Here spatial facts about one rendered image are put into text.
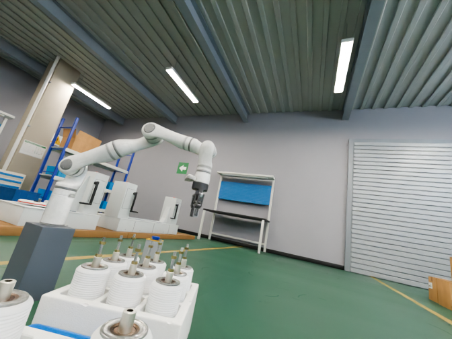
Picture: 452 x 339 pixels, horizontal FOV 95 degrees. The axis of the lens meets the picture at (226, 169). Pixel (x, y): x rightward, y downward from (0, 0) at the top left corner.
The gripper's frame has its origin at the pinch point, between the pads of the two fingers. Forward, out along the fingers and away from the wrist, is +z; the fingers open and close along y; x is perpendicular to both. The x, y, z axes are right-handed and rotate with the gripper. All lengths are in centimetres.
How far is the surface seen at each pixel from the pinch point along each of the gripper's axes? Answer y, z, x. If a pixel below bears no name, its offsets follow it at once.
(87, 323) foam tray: -23.7, 33.6, 26.2
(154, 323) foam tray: -29.8, 30.2, 10.3
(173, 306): -26.3, 27.3, 5.4
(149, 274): -11.6, 23.3, 13.0
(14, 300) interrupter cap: -42, 22, 37
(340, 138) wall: 280, -268, -393
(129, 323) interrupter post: -52, 21, 18
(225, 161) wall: 490, -185, -167
